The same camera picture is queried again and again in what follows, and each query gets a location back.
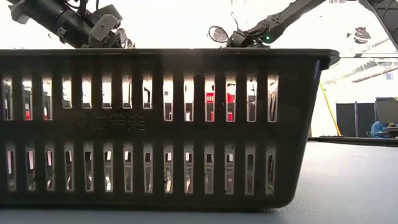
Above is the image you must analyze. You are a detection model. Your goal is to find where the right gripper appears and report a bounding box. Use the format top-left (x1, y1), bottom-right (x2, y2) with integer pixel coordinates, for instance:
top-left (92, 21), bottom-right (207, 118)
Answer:
top-left (226, 28), bottom-right (271, 49)

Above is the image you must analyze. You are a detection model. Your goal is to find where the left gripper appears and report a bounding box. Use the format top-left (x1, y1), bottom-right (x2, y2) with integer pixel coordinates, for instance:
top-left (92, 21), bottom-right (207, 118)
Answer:
top-left (79, 29), bottom-right (125, 49)

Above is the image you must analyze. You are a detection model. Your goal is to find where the red slotted plastic basket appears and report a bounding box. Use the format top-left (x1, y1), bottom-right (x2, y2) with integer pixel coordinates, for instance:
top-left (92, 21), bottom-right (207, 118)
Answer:
top-left (205, 91), bottom-right (236, 122)

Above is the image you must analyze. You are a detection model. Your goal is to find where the grey ceiling fixture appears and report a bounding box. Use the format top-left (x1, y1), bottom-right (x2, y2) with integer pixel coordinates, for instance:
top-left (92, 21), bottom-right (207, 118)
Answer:
top-left (119, 27), bottom-right (136, 49)
top-left (346, 27), bottom-right (372, 45)

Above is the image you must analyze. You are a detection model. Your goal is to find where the large black slotted plastic basket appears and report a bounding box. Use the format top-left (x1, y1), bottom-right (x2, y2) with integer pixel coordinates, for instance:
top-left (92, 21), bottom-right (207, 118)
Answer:
top-left (0, 47), bottom-right (341, 210)

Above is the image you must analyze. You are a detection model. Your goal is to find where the dark partition panel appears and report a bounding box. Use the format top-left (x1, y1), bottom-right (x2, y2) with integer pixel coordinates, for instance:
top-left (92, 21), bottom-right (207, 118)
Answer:
top-left (335, 102), bottom-right (376, 138)

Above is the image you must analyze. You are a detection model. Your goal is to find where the person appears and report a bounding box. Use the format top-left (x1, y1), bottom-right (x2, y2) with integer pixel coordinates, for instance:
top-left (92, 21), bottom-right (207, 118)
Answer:
top-left (369, 120), bottom-right (390, 139)

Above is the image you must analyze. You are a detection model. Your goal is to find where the dark office desk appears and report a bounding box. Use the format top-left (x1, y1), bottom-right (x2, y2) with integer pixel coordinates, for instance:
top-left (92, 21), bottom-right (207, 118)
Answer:
top-left (381, 123), bottom-right (398, 139)

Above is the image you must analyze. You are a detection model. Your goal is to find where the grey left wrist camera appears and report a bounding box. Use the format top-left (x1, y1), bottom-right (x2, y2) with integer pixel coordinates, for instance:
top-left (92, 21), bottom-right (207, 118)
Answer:
top-left (88, 4), bottom-right (123, 43)

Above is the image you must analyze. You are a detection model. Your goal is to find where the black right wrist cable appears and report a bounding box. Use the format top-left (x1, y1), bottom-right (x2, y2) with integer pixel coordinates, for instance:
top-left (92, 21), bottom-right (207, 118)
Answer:
top-left (207, 12), bottom-right (240, 44)

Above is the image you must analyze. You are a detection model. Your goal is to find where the yellow cable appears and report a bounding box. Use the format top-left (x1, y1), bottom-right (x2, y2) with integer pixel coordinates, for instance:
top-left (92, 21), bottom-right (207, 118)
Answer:
top-left (318, 81), bottom-right (343, 138)

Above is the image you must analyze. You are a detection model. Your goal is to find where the black metal table frame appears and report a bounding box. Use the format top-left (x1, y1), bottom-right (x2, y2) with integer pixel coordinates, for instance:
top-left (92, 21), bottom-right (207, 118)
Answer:
top-left (307, 136), bottom-right (398, 148)

